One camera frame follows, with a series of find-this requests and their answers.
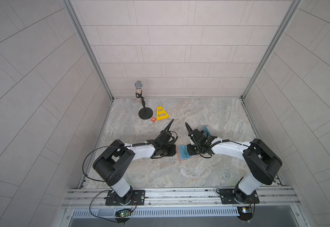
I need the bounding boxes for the teal credit card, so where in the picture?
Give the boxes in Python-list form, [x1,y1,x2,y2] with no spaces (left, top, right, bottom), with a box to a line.
[178,145,192,161]

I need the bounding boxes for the clear acrylic card stand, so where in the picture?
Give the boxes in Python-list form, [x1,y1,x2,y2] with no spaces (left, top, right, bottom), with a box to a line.
[202,126,211,138]

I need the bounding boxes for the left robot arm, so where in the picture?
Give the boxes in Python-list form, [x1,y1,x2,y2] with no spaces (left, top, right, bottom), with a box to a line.
[92,129,178,201]

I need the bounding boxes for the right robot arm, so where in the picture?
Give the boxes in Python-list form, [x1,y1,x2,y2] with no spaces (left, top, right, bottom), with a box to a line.
[186,125,282,203]

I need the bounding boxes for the yellow triangular plastic block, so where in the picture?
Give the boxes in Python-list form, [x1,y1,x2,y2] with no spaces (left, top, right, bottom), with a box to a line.
[156,106,169,121]

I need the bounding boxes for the microphone on black stand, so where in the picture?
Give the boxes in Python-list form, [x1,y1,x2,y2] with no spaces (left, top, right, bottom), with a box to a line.
[134,80,153,120]

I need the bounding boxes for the left green circuit board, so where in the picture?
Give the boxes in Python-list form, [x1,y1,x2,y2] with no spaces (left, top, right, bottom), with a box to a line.
[115,209,132,218]

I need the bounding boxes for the right circuit board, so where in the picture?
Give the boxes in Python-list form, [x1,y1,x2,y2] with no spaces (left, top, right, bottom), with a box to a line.
[237,207,254,221]

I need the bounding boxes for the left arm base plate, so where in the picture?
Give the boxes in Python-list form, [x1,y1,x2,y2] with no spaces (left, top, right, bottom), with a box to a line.
[105,189,146,206]

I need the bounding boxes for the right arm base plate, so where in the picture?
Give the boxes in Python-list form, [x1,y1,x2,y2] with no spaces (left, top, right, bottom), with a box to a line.
[216,188,260,204]

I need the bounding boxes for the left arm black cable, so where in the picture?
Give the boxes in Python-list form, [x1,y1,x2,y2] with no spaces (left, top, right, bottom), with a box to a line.
[82,118,175,183]

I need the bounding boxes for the aluminium mounting rail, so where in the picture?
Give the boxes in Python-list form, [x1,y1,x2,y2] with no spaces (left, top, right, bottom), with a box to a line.
[62,186,300,208]

